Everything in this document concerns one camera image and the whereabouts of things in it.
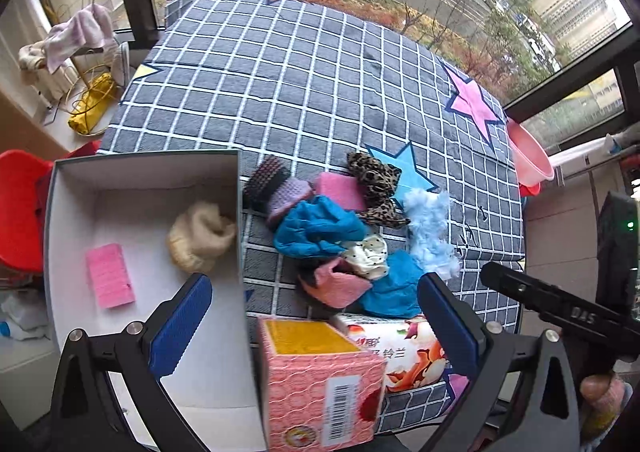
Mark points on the dark striped knit cloth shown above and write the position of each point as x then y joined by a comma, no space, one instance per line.
265,180

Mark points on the person's right hand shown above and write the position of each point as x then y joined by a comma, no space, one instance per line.
596,388

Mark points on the plastic bottle with blue cap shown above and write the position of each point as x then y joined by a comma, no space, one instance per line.
22,317

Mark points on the cream fluffy scrunchie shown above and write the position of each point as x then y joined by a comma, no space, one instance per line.
200,237

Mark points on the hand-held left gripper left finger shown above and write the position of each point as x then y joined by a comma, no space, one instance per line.
182,317

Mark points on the pink plastic basin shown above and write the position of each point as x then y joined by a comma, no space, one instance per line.
530,152

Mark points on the leopard print scrunchie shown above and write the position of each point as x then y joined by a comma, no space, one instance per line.
372,177

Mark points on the floral tissue pack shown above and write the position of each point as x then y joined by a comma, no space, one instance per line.
405,357

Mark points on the pink patterned carton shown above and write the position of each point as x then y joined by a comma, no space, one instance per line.
310,382

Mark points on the grey slippers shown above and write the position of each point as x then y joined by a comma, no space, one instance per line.
122,62

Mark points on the cream cloth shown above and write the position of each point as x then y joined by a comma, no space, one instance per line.
32,57

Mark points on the white polka dot scrunchie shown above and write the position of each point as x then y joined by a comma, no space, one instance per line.
367,257

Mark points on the blue mesh cloth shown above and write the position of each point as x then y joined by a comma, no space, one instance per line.
315,229
395,287

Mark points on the lavender towel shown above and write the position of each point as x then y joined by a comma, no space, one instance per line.
82,32

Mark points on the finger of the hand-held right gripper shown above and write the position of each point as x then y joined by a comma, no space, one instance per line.
515,284

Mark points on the red plastic chair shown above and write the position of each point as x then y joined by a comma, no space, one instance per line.
20,212

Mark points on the lavender knit cloth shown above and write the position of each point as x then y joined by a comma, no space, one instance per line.
292,192

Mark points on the grey plaid bed sheet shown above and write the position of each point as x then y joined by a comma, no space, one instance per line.
300,82

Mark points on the person's right forearm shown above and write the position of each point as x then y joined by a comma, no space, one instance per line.
617,407

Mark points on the yellow folded umbrella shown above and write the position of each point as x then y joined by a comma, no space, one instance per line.
92,105

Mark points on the light blue fluffy scrunchie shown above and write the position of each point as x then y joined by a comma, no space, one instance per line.
427,232

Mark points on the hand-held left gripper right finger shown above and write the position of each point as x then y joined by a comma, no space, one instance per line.
447,327

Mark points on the white storage box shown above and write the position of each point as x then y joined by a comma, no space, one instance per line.
150,192

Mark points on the pink knit cloth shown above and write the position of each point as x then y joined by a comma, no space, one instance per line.
335,284

